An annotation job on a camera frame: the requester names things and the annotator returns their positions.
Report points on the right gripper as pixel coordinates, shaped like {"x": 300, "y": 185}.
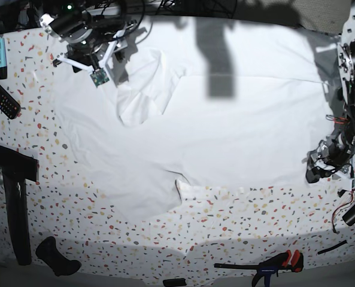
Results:
{"x": 86, "y": 56}

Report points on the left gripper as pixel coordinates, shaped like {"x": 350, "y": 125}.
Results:
{"x": 331, "y": 155}

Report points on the white T-shirt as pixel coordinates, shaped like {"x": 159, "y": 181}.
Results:
{"x": 215, "y": 102}

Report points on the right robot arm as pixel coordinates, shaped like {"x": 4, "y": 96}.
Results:
{"x": 64, "y": 18}

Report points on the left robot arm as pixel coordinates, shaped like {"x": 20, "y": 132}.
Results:
{"x": 345, "y": 123}

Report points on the blue highlighter marker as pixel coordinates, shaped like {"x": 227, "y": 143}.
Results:
{"x": 3, "y": 60}

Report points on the black orange bar clamp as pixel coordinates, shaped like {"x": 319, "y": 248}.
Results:
{"x": 272, "y": 266}

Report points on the black remote control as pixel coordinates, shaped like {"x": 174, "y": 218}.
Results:
{"x": 8, "y": 105}

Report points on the black T-shaped stand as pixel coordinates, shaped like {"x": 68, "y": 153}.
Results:
{"x": 16, "y": 169}

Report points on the terrazzo pattern tablecloth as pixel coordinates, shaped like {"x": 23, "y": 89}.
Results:
{"x": 214, "y": 224}

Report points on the small black flat bar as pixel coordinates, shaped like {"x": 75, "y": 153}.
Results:
{"x": 177, "y": 282}

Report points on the black game controller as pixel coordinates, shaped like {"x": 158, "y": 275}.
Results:
{"x": 61, "y": 266}

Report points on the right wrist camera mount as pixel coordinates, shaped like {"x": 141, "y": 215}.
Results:
{"x": 100, "y": 73}

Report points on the black cable sleeve piece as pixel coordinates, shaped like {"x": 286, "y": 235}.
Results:
{"x": 329, "y": 249}

